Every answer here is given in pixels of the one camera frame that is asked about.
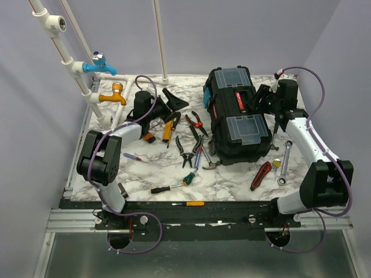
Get small black claw hammer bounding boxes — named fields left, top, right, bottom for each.
left=270, top=116, right=279, bottom=151

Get black plastic toolbox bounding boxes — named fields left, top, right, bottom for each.
left=203, top=65, right=272, bottom=166

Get purple cable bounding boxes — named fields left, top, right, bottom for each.
left=265, top=65, right=354, bottom=254
left=86, top=75, right=163, bottom=256

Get blue water tap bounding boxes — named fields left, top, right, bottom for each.
left=82, top=51, right=117, bottom=76

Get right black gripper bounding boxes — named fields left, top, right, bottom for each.
left=247, top=85, right=281, bottom=116

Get orange water tap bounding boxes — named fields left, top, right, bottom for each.
left=99, top=82, right=126, bottom=106

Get red black pliers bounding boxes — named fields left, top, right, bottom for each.
left=185, top=111, right=209, bottom=137

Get green stubby screwdriver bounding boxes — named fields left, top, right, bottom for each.
left=183, top=168, right=198, bottom=185

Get aluminium extrusion rail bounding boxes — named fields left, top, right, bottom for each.
left=45, top=208, right=105, bottom=233

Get white PVC pipe frame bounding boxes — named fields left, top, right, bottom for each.
left=27, top=0, right=169, bottom=134

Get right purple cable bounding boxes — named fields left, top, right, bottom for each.
left=265, top=65, right=354, bottom=254

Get orange handle screwdriver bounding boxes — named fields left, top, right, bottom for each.
left=172, top=201, right=205, bottom=207

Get black long nose pliers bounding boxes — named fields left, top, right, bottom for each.
left=176, top=136, right=202, bottom=168

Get silver ratchet wrench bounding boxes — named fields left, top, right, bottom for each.
left=277, top=140, right=293, bottom=185

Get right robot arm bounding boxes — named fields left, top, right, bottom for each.
left=252, top=79, right=354, bottom=227

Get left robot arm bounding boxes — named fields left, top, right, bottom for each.
left=77, top=88, right=189, bottom=229

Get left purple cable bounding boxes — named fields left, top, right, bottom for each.
left=86, top=75, right=163, bottom=256

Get blue handle screwdriver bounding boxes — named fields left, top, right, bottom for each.
left=194, top=146, right=202, bottom=170

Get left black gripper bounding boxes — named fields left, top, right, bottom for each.
left=147, top=89, right=188, bottom=123

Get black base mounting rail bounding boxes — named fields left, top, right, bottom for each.
left=57, top=199, right=339, bottom=243

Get yellow black electric screwdriver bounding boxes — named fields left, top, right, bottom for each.
left=162, top=112, right=181, bottom=148

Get silver claw hammer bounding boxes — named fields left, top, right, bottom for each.
left=201, top=146, right=221, bottom=170

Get red black utility knife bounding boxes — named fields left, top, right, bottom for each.
left=250, top=162, right=272, bottom=191

